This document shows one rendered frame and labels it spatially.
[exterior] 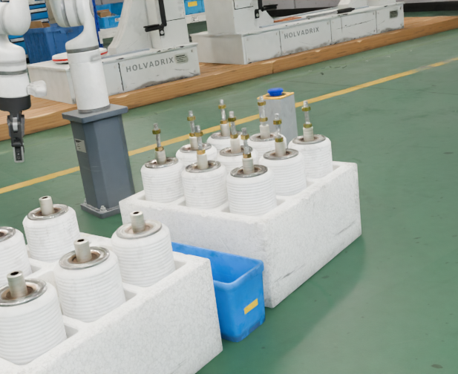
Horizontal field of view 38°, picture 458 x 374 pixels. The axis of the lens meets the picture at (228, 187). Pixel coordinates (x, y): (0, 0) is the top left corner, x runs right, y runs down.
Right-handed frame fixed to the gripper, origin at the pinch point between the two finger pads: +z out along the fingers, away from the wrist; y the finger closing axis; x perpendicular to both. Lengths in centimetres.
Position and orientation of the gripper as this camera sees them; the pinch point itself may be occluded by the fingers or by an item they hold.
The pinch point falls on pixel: (18, 152)
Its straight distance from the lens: 165.1
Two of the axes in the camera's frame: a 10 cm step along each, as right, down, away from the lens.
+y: 2.7, 3.5, -9.0
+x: 9.6, -0.8, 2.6
